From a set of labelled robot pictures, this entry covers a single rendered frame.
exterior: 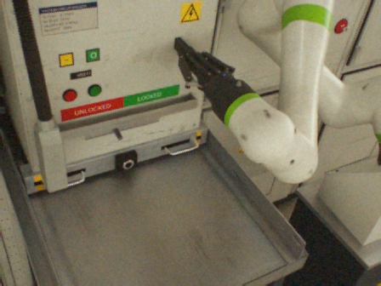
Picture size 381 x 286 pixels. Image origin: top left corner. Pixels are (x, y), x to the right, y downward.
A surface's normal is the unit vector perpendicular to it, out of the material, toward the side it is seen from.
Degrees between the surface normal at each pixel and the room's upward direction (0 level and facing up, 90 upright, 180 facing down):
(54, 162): 90
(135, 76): 90
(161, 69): 90
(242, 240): 0
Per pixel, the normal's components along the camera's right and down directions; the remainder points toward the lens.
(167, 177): 0.11, -0.74
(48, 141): 0.47, 0.18
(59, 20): 0.47, 0.62
